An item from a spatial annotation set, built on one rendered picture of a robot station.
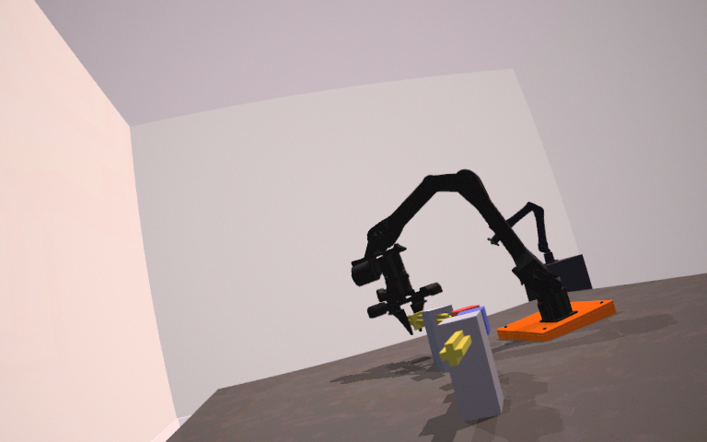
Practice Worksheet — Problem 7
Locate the yellow square bar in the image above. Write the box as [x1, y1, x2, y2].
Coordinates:
[407, 305, 453, 372]

